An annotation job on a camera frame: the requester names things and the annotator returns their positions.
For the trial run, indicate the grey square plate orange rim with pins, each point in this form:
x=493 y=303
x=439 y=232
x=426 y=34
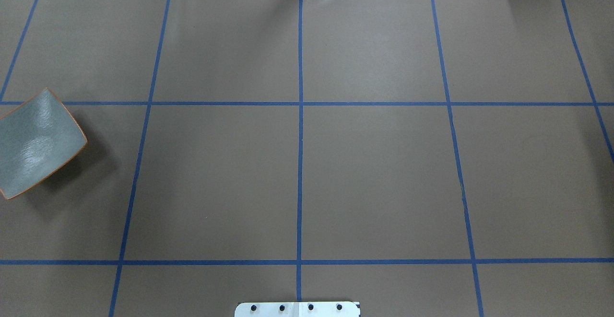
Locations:
x=38 y=138

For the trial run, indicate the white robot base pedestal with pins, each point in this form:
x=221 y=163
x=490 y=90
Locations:
x=299 y=309

